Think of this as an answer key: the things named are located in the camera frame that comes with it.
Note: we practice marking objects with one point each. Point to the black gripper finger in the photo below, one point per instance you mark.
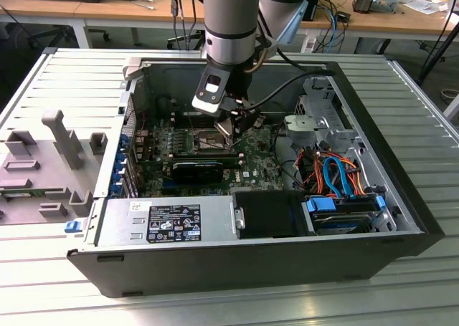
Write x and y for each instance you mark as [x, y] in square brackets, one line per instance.
[251, 123]
[233, 105]

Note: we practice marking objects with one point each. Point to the silver CPU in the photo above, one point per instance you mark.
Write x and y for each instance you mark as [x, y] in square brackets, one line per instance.
[225, 129]

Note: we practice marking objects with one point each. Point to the thin metal locking lever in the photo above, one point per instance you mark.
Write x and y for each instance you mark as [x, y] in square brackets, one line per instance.
[211, 143]
[191, 123]

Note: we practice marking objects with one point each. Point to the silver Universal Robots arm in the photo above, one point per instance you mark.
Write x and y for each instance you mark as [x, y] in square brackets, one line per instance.
[229, 18]

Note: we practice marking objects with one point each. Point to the CPU socket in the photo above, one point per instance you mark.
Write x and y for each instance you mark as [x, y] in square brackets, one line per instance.
[208, 143]

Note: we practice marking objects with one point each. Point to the black RAM slot white clips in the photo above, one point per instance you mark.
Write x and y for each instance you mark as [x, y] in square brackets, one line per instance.
[181, 120]
[206, 158]
[206, 154]
[181, 114]

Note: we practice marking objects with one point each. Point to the blue slot retainer clip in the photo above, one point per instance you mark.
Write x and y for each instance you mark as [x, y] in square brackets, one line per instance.
[115, 189]
[121, 172]
[124, 142]
[120, 158]

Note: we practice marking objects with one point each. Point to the green motherboard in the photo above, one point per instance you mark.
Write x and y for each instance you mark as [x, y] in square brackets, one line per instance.
[258, 161]

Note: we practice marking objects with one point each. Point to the silver drive cage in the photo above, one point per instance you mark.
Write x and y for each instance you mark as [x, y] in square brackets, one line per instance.
[305, 123]

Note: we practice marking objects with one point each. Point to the black graphics card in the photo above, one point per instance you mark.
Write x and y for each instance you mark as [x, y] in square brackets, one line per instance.
[197, 172]

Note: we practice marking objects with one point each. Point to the black chair base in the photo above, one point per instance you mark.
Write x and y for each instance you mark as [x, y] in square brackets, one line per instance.
[179, 39]

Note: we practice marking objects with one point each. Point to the white power strip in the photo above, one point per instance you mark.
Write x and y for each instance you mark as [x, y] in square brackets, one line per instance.
[309, 44]

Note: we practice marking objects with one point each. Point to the tall black box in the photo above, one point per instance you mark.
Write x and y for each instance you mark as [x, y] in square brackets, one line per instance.
[315, 1]

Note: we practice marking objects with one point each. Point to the hard disk in blue carrier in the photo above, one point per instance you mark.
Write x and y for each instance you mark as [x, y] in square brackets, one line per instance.
[340, 222]

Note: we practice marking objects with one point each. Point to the grey electronic device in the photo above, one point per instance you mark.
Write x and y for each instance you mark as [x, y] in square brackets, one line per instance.
[365, 1]

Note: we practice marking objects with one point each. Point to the black open PC case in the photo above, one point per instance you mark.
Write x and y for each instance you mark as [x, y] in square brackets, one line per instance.
[215, 268]

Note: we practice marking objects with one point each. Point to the wooden desk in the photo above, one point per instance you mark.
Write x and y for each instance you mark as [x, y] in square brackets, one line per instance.
[107, 9]

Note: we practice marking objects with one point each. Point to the silver power supply unit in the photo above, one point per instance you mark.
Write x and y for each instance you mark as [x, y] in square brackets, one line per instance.
[114, 218]

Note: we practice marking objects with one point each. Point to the black stand leg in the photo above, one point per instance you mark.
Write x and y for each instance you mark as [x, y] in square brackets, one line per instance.
[435, 56]

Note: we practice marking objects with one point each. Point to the grey parts rack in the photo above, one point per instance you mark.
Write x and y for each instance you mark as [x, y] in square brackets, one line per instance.
[46, 168]

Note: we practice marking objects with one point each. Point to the white paper sheet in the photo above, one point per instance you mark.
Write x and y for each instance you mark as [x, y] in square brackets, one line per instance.
[426, 5]

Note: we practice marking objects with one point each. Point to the blue case latch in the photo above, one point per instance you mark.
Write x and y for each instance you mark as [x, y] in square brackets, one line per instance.
[71, 226]

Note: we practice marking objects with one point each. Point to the green RAM stick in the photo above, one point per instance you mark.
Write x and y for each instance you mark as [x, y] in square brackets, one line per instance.
[25, 195]

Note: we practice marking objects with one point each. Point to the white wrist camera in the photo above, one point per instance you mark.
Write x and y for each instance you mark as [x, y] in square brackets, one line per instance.
[209, 93]

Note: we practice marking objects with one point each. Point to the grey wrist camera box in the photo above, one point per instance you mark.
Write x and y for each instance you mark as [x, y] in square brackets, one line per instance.
[267, 48]

